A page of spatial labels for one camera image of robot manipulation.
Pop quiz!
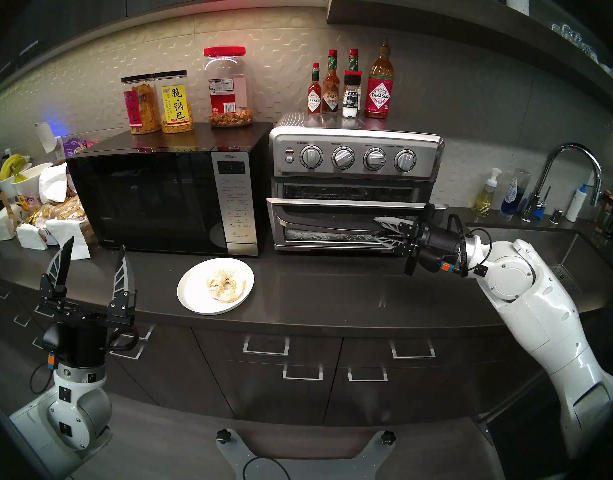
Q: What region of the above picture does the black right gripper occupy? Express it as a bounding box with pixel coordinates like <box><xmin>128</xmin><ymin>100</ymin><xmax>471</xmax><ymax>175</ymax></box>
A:
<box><xmin>374</xmin><ymin>204</ymin><xmax>463</xmax><ymax>277</ymax></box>

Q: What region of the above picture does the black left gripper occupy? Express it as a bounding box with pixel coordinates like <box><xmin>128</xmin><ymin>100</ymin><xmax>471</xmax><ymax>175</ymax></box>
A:
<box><xmin>39</xmin><ymin>236</ymin><xmax>137</xmax><ymax>368</ymax></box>

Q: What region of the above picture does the glass toaster oven door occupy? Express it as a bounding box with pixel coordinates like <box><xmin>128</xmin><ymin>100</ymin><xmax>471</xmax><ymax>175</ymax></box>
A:
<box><xmin>266</xmin><ymin>198</ymin><xmax>449</xmax><ymax>251</ymax></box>

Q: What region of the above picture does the pale bagel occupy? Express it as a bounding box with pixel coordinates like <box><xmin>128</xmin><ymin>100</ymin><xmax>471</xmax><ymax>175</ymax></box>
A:
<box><xmin>207</xmin><ymin>269</ymin><xmax>247</xmax><ymax>304</ymax></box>

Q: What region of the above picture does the foil lined oven tray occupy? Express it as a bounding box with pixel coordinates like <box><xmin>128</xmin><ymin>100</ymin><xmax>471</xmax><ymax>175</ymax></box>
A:
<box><xmin>286</xmin><ymin>229</ymin><xmax>387</xmax><ymax>243</ymax></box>

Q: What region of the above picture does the black microwave oven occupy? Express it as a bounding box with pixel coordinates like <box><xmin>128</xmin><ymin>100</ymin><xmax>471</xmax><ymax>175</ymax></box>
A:
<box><xmin>66</xmin><ymin>122</ymin><xmax>273</xmax><ymax>258</ymax></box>

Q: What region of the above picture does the stainless steel toaster oven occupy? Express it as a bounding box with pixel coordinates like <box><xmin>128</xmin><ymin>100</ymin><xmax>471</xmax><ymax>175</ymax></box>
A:
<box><xmin>269</xmin><ymin>111</ymin><xmax>445</xmax><ymax>254</ymax></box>

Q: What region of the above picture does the large white paper bag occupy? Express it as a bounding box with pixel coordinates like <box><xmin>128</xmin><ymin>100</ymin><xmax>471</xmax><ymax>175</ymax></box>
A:
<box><xmin>45</xmin><ymin>218</ymin><xmax>92</xmax><ymax>261</ymax></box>

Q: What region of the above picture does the small white paper bag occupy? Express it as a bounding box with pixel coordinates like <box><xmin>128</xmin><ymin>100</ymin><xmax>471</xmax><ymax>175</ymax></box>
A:
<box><xmin>16</xmin><ymin>223</ymin><xmax>49</xmax><ymax>251</ymax></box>

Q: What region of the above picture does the clear bag of bread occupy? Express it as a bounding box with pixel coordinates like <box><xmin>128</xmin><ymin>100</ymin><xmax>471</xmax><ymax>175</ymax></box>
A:
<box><xmin>29</xmin><ymin>194</ymin><xmax>94</xmax><ymax>245</ymax></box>

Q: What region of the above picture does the yellow liquid soap dispenser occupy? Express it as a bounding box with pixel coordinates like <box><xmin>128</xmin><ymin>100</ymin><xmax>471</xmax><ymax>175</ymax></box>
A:
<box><xmin>471</xmin><ymin>167</ymin><xmax>502</xmax><ymax>218</ymax></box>

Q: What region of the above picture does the round white plate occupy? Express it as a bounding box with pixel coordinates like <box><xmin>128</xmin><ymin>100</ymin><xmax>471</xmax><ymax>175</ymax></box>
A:
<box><xmin>177</xmin><ymin>257</ymin><xmax>255</xmax><ymax>316</ymax></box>

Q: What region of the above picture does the blue dish soap bottle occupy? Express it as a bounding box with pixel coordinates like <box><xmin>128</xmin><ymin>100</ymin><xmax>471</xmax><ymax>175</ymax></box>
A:
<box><xmin>499</xmin><ymin>168</ymin><xmax>532</xmax><ymax>222</ymax></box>

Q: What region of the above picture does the large Tabasco sauce bottle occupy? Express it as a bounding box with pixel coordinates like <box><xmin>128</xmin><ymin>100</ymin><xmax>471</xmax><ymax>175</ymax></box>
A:
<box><xmin>364</xmin><ymin>37</ymin><xmax>394</xmax><ymax>120</ymax></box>

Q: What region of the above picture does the purple snack bag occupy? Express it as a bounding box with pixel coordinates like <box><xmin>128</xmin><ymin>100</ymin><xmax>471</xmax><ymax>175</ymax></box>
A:
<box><xmin>61</xmin><ymin>136</ymin><xmax>94</xmax><ymax>160</ymax></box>

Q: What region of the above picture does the black cap salt grinder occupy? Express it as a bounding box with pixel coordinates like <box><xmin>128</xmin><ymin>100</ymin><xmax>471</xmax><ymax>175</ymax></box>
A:
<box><xmin>342</xmin><ymin>70</ymin><xmax>362</xmax><ymax>119</ymax></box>

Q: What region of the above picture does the yellow banana bunch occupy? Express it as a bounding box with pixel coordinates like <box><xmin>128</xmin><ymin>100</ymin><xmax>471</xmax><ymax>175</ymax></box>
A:
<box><xmin>0</xmin><ymin>153</ymin><xmax>31</xmax><ymax>182</ymax></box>

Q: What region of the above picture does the medium orange Tabasco bottle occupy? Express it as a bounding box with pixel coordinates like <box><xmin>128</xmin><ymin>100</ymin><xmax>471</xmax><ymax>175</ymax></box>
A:
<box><xmin>322</xmin><ymin>49</ymin><xmax>340</xmax><ymax>115</ymax></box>

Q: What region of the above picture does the small red Tabasco bottle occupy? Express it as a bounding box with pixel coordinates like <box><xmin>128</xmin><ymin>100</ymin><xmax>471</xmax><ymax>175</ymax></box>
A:
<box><xmin>307</xmin><ymin>62</ymin><xmax>322</xmax><ymax>116</ymax></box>

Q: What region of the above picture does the stainless steel sink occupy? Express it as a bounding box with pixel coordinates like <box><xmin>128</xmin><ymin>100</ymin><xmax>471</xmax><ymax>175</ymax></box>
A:
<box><xmin>465</xmin><ymin>223</ymin><xmax>613</xmax><ymax>310</ymax></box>

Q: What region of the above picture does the white bottle with blue cap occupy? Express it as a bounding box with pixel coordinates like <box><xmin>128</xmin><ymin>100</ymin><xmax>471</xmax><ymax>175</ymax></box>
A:
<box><xmin>565</xmin><ymin>184</ymin><xmax>588</xmax><ymax>223</ymax></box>

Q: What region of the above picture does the red label snack jar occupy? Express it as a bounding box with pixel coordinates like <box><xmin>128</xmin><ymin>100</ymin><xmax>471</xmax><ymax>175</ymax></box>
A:
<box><xmin>121</xmin><ymin>74</ymin><xmax>161</xmax><ymax>135</ymax></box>

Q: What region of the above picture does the chrome gooseneck faucet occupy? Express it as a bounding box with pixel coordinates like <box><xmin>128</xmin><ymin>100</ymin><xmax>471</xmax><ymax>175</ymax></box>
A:
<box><xmin>519</xmin><ymin>143</ymin><xmax>603</xmax><ymax>223</ymax></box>

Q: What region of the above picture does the dark lower kitchen cabinet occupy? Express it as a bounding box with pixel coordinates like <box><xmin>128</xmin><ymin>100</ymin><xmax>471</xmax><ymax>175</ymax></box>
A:
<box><xmin>0</xmin><ymin>274</ymin><xmax>537</xmax><ymax>427</ymax></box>

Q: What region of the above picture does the yellow label snack jar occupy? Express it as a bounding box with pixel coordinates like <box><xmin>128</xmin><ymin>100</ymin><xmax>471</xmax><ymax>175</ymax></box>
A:
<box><xmin>154</xmin><ymin>70</ymin><xmax>194</xmax><ymax>134</ymax></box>

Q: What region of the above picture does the brown glass bottle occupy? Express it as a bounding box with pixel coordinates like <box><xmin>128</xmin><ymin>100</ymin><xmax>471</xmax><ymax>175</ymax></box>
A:
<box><xmin>597</xmin><ymin>190</ymin><xmax>613</xmax><ymax>235</ymax></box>

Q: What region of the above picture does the large red lid jar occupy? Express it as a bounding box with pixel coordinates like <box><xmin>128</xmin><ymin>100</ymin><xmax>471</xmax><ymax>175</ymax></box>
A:
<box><xmin>203</xmin><ymin>46</ymin><xmax>253</xmax><ymax>129</ymax></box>

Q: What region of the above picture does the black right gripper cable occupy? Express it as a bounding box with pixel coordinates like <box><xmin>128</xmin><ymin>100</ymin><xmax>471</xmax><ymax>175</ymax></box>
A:
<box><xmin>439</xmin><ymin>213</ymin><xmax>493</xmax><ymax>280</ymax></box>

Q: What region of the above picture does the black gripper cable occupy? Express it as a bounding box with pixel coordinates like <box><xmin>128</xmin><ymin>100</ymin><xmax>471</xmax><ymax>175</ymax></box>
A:
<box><xmin>439</xmin><ymin>213</ymin><xmax>493</xmax><ymax>280</ymax></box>
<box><xmin>29</xmin><ymin>326</ymin><xmax>139</xmax><ymax>396</ymax></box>

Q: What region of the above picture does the wire oven rack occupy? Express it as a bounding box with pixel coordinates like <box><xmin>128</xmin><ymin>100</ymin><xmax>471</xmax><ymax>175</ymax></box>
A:
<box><xmin>285</xmin><ymin>184</ymin><xmax>414</xmax><ymax>201</ymax></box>

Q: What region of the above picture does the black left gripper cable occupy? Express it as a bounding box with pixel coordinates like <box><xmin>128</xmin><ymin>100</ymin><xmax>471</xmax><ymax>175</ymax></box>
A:
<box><xmin>29</xmin><ymin>326</ymin><xmax>139</xmax><ymax>396</ymax></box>

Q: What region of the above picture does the metal drawer handle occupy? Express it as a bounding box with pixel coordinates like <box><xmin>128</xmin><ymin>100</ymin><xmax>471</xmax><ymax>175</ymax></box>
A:
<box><xmin>282</xmin><ymin>365</ymin><xmax>323</xmax><ymax>382</ymax></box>
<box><xmin>347</xmin><ymin>367</ymin><xmax>388</xmax><ymax>383</ymax></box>
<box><xmin>243</xmin><ymin>335</ymin><xmax>290</xmax><ymax>357</ymax></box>
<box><xmin>390</xmin><ymin>339</ymin><xmax>436</xmax><ymax>360</ymax></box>

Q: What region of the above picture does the wire sink grid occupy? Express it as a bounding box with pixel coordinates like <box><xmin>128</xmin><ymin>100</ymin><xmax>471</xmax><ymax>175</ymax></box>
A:
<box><xmin>549</xmin><ymin>264</ymin><xmax>584</xmax><ymax>295</ymax></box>

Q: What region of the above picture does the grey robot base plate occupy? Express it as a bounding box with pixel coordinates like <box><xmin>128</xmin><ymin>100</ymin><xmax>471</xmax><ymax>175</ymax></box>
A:
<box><xmin>215</xmin><ymin>429</ymin><xmax>397</xmax><ymax>480</ymax></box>

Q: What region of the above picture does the dark wall shelf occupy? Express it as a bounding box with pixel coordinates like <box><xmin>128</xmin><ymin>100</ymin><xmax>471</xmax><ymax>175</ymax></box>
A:
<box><xmin>326</xmin><ymin>0</ymin><xmax>613</xmax><ymax>122</ymax></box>

